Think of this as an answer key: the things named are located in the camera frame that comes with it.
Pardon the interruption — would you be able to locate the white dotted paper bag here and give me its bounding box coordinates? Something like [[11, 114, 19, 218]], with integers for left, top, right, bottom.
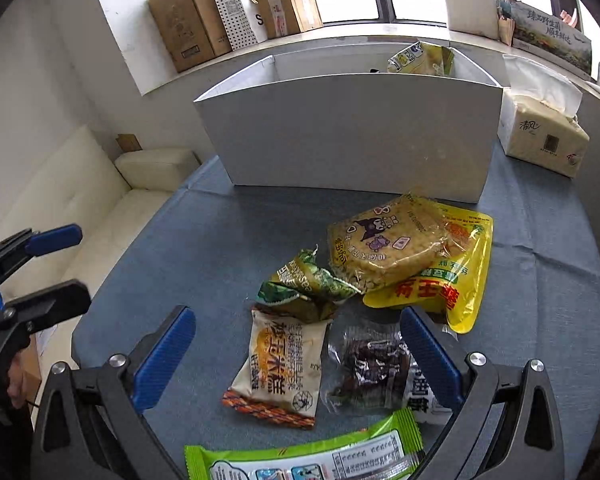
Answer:
[[202, 0, 259, 52]]

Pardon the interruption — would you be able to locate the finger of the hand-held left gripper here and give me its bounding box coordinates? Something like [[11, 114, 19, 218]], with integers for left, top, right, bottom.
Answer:
[[0, 224, 84, 288], [0, 279, 93, 333]]

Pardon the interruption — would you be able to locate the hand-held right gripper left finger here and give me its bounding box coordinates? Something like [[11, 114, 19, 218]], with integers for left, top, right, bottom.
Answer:
[[30, 305, 197, 480]]

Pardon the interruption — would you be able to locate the cream leather sofa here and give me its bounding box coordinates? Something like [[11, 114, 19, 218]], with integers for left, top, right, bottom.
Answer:
[[0, 125, 202, 346]]

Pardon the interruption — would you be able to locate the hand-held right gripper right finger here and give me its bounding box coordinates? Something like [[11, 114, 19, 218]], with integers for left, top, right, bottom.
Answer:
[[399, 306, 566, 480]]

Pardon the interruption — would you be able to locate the yellow noodle pack purple print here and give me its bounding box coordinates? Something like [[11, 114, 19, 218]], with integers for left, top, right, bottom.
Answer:
[[327, 192, 455, 294]]

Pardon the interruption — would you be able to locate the yellow-green snack packet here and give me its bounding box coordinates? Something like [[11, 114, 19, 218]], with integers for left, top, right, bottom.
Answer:
[[386, 41, 457, 77]]

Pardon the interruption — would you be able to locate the yellow snack packet red print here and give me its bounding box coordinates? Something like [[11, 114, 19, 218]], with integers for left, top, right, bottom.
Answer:
[[362, 201, 495, 335]]

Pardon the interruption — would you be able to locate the long green snack packet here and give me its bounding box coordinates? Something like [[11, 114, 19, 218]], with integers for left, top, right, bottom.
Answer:
[[184, 407, 426, 480]]

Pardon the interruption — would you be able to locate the clear packet of dark snack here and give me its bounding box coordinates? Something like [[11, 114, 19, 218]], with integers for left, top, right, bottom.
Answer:
[[319, 316, 455, 425]]

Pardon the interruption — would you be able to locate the small patterned paper bag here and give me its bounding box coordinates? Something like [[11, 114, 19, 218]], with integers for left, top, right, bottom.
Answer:
[[494, 0, 517, 47]]

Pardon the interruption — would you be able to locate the small cardboard piece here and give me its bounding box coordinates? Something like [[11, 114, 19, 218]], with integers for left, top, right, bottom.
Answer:
[[115, 133, 144, 154]]

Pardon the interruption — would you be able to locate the beige tissue pack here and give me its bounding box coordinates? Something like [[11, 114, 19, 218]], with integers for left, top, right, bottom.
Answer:
[[496, 54, 591, 179]]

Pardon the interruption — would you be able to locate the white storage box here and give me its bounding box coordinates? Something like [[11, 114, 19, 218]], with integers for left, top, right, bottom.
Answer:
[[193, 40, 504, 204]]

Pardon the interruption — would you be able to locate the blue table cloth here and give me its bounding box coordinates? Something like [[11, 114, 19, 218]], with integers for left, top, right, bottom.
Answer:
[[72, 149, 600, 480]]

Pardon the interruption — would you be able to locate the cream snack packet orange pattern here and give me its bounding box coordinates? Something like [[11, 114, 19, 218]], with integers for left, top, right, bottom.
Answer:
[[222, 309, 329, 430]]

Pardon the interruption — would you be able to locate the open brown cardboard box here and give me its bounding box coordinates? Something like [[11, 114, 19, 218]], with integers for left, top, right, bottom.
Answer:
[[248, 0, 325, 39]]

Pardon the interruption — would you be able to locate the beige window sill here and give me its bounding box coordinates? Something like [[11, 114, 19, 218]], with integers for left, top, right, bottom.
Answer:
[[140, 12, 600, 108]]

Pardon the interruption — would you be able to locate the landscape printed gift box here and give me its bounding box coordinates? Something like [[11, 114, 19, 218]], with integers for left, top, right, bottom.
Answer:
[[509, 0, 594, 75]]

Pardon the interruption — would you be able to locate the plain white box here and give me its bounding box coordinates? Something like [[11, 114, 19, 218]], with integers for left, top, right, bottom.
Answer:
[[440, 0, 502, 39]]

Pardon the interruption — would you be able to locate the tall brown cardboard box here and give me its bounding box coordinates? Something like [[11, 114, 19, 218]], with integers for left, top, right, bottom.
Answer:
[[147, 0, 233, 74]]

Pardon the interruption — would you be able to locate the crumpled green snack packet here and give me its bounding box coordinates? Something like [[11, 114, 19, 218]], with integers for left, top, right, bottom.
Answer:
[[255, 245, 362, 324]]

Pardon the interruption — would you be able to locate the person's left hand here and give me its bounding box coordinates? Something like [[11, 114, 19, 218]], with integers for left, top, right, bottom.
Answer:
[[6, 345, 29, 409]]

